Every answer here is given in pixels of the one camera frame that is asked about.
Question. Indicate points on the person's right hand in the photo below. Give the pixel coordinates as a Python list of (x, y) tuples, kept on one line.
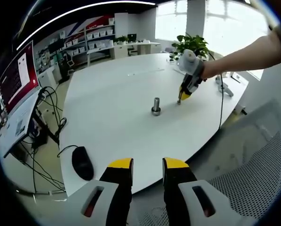
[(212, 69)]

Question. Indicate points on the small dark desk items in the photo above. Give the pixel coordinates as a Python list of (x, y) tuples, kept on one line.
[(173, 57)]

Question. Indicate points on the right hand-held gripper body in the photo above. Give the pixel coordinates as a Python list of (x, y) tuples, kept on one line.
[(189, 64)]

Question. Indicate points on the small white box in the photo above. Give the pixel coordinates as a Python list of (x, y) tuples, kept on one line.
[(236, 76)]

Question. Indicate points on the white low cabinet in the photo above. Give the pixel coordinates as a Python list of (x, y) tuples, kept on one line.
[(48, 78)]

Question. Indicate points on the black office chair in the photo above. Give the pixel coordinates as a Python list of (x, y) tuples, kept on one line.
[(132, 51)]

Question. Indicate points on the white ceiling light strip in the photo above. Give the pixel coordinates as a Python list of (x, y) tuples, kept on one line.
[(72, 13)]

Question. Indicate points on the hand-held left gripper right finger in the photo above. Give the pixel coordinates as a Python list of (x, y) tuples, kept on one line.
[(178, 179)]

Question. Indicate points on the green potted plant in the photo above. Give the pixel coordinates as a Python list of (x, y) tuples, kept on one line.
[(196, 42)]

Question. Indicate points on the large black screen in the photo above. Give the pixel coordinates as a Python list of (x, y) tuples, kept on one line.
[(56, 46)]

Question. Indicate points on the thin metal threaded stud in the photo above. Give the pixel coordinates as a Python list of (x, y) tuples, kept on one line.
[(178, 102)]

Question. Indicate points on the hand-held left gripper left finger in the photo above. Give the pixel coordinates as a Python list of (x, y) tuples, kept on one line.
[(120, 188)]

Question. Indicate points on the white mesh office chair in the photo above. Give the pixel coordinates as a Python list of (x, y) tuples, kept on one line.
[(253, 169)]

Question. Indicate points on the black computer mouse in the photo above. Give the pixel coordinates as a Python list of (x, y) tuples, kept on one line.
[(82, 163)]

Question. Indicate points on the small white tablet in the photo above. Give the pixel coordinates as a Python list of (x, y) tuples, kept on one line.
[(70, 63)]

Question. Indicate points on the thick metal threaded stud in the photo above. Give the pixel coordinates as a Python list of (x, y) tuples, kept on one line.
[(156, 104)]

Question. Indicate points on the small white side desk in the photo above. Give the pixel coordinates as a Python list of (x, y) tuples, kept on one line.
[(15, 131)]

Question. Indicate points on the computer monitor with red screen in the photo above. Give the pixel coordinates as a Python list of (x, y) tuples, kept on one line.
[(18, 75)]

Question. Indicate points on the small green desk plant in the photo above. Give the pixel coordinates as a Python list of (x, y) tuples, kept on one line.
[(121, 40)]

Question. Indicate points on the small black desk monitor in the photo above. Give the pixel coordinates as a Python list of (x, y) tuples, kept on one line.
[(132, 37)]

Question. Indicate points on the shelving unit with white bins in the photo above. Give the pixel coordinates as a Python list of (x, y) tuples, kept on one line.
[(95, 35)]

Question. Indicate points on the large bright window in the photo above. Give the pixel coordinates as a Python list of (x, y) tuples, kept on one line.
[(232, 26)]

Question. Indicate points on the long white office desk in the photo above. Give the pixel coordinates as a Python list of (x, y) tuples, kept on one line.
[(121, 49)]

